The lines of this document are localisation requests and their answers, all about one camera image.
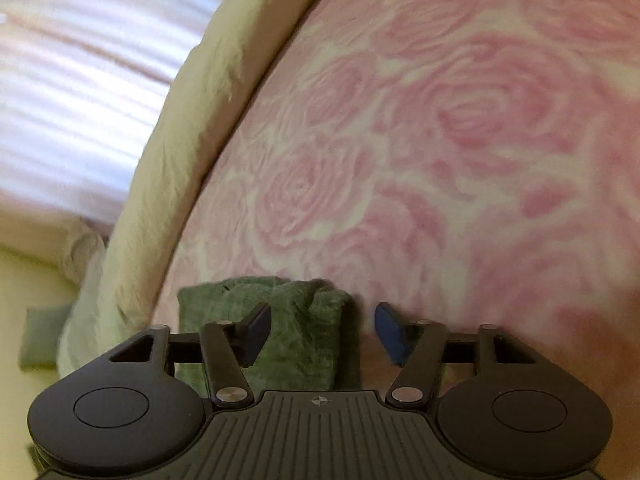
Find green knitted garment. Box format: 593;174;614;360
178;276;361;394

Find white sheer curtain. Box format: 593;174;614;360
1;0;222;261

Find pink rose pattern blanket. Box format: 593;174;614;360
154;0;639;479

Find small grey green cloth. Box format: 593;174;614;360
18;304;72;370

